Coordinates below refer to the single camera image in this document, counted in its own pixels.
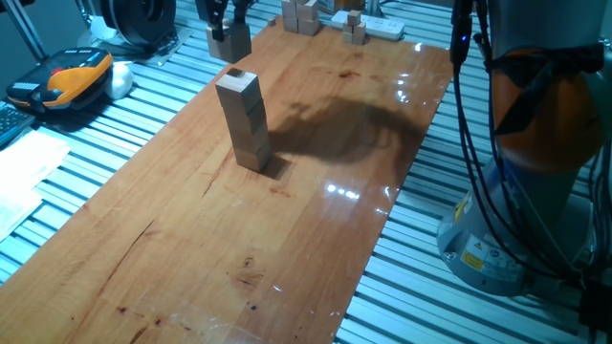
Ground white power strip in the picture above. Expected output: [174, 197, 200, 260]
[330, 10, 406, 43]

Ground orange and black teach pendant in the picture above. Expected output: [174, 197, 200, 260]
[5, 46, 115, 114]

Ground glossy brown wooden board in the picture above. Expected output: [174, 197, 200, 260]
[0, 16, 453, 344]

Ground white computer mouse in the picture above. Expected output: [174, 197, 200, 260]
[103, 62, 135, 100]

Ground small stacked wood pieces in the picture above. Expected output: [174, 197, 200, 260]
[341, 9, 368, 47]

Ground black round spool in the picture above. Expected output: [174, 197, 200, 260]
[98, 0, 178, 49]

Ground grey metal strut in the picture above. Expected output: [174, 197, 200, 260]
[2, 0, 49, 62]

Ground light wooden cube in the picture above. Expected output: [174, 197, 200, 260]
[229, 121, 270, 154]
[214, 68, 264, 115]
[222, 98, 268, 138]
[206, 17, 253, 65]
[232, 142, 273, 173]

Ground black computer keyboard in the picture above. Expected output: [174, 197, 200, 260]
[0, 99, 37, 147]

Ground white paper sheets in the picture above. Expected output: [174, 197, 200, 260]
[0, 128, 73, 243]

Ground thin grey metal rod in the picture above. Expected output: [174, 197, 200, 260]
[76, 0, 97, 32]

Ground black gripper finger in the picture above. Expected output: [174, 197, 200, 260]
[195, 0, 230, 43]
[231, 0, 252, 25]

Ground stacked wooden block pile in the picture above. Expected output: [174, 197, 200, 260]
[280, 0, 320, 37]

